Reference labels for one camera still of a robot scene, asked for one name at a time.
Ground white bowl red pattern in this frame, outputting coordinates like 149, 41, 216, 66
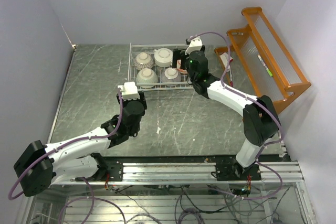
176, 60, 188, 74

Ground loose cables under table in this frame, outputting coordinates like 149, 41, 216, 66
57, 182, 297, 224

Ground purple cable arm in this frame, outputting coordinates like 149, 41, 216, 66
186, 31, 286, 200
8, 90, 124, 200

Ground brown patterned bowl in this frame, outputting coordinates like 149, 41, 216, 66
134, 52, 154, 70

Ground grey striped bowl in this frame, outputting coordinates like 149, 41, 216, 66
161, 68, 182, 85

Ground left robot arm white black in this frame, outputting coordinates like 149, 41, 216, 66
8, 91, 147, 200

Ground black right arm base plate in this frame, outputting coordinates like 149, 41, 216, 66
211, 162, 261, 181

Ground marker pen on shelf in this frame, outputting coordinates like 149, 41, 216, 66
258, 55, 273, 77

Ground white red eraser block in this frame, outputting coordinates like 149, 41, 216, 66
219, 52, 233, 70

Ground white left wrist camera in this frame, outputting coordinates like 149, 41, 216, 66
117, 82, 140, 100

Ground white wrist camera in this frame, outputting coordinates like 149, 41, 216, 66
185, 37, 203, 55
117, 82, 140, 100

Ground aluminium mounting rail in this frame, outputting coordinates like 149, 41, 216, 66
60, 161, 305, 183

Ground cream two-handled soup bowl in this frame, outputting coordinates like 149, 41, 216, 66
154, 48, 173, 68

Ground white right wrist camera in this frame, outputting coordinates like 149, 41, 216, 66
185, 37, 203, 55

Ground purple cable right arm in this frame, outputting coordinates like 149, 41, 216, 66
186, 31, 286, 200

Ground orange wooden shelf rack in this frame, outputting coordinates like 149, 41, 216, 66
214, 7, 311, 113

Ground pale green bowl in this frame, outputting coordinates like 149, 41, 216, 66
136, 68, 158, 89

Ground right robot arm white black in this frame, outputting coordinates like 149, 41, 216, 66
172, 49, 280, 180

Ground red pen on table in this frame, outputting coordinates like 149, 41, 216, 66
229, 69, 234, 87

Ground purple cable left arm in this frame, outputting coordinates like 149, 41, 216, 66
8, 90, 124, 200

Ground white wire dish rack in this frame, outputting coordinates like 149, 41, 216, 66
128, 44, 205, 91

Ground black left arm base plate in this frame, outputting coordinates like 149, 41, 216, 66
80, 160, 123, 182

